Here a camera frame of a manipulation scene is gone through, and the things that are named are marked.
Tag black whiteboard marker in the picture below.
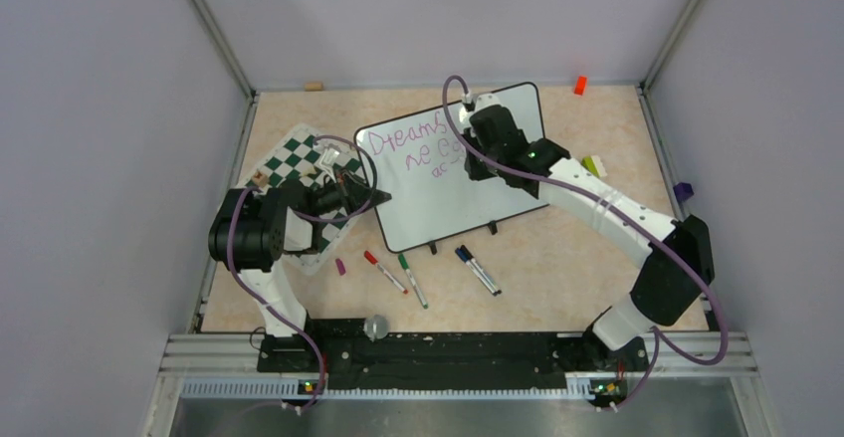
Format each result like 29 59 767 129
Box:
460 245 503 296

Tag green whiteboard marker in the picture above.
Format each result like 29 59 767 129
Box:
398 253 429 310

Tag orange toy block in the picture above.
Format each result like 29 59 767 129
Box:
573 76 588 96

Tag green white toy block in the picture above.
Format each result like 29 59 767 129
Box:
581 155 607 178

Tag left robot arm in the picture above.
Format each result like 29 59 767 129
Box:
208 168 391 371

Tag grey round knob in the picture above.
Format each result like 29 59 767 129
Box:
363 315 389 341

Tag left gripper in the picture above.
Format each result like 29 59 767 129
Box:
306 166 391 219

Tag green white chessboard mat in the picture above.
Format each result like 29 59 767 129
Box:
237 123 368 276

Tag blue whiteboard marker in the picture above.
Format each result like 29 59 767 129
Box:
455 248 496 296

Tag red whiteboard marker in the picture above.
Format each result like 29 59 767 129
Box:
363 251 408 295

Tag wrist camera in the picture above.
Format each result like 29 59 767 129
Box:
459 93 502 117
317 145 342 169

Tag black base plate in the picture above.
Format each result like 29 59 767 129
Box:
257 319 648 391

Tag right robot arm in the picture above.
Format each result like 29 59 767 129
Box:
458 105 714 369

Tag whiteboard metal stand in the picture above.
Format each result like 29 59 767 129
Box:
424 220 499 255

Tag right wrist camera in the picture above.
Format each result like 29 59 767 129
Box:
459 93 502 117

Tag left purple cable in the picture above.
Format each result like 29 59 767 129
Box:
226 133 379 415

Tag pink marker cap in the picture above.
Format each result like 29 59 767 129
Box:
334 258 346 276

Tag wooden chess piece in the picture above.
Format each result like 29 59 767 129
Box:
251 172 269 188

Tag purple object at edge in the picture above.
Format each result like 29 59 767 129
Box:
673 182 695 203

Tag whiteboard with black frame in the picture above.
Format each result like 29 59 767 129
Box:
354 102 544 253

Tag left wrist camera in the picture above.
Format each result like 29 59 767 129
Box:
317 145 342 169

